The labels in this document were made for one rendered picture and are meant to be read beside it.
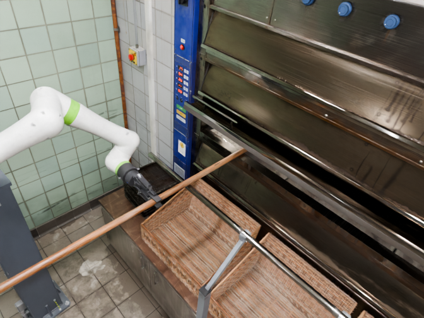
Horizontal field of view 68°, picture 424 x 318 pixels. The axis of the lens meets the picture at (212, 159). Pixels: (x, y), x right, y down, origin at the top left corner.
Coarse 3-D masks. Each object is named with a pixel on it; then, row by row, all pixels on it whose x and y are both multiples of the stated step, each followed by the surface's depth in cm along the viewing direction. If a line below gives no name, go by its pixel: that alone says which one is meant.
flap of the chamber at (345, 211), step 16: (192, 112) 167; (208, 112) 168; (224, 112) 173; (240, 128) 161; (256, 128) 165; (240, 144) 149; (272, 144) 153; (288, 160) 143; (304, 160) 146; (288, 176) 135; (320, 176) 137; (336, 176) 140; (320, 192) 126; (336, 192) 129; (352, 192) 131; (336, 208) 123; (368, 208) 124; (384, 208) 126; (368, 224) 115; (384, 224) 117; (400, 224) 119; (416, 224) 122; (384, 240) 113; (416, 240) 113; (416, 256) 106
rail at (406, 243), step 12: (192, 108) 166; (216, 120) 158; (228, 132) 153; (252, 144) 144; (288, 168) 134; (312, 180) 128; (324, 192) 125; (348, 204) 119; (360, 216) 117; (384, 228) 112; (396, 240) 110; (408, 240) 109; (420, 252) 105
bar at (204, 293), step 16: (160, 160) 170; (176, 176) 162; (192, 192) 155; (240, 240) 139; (256, 240) 135; (272, 256) 129; (288, 272) 125; (208, 288) 139; (304, 288) 121; (208, 304) 146
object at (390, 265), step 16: (224, 144) 185; (240, 160) 177; (272, 176) 167; (288, 192) 159; (304, 208) 156; (320, 208) 152; (336, 224) 145; (352, 240) 142; (368, 240) 139; (384, 256) 134; (400, 272) 130; (416, 272) 129
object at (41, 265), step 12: (228, 156) 172; (216, 168) 167; (192, 180) 156; (168, 192) 148; (144, 204) 141; (120, 216) 135; (132, 216) 137; (108, 228) 130; (84, 240) 124; (60, 252) 119; (36, 264) 115; (48, 264) 117; (24, 276) 112; (0, 288) 107
